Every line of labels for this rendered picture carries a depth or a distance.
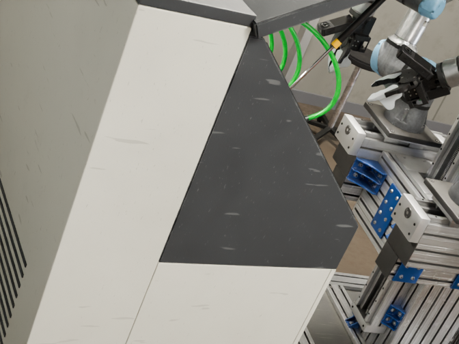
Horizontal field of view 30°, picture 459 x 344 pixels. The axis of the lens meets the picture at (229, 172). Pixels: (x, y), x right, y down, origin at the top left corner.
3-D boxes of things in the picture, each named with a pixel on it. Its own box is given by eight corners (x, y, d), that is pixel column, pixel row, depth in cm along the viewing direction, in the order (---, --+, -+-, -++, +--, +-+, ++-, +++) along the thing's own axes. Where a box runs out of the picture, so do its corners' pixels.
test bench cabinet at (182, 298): (241, 451, 287) (337, 270, 251) (77, 466, 258) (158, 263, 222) (173, 308, 339) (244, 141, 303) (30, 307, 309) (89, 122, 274)
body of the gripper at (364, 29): (363, 55, 265) (380, 20, 260) (341, 50, 261) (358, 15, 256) (352, 44, 271) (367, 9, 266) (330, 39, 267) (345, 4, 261)
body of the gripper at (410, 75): (407, 110, 231) (451, 97, 225) (395, 84, 227) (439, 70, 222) (410, 95, 237) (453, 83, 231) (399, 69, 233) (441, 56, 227)
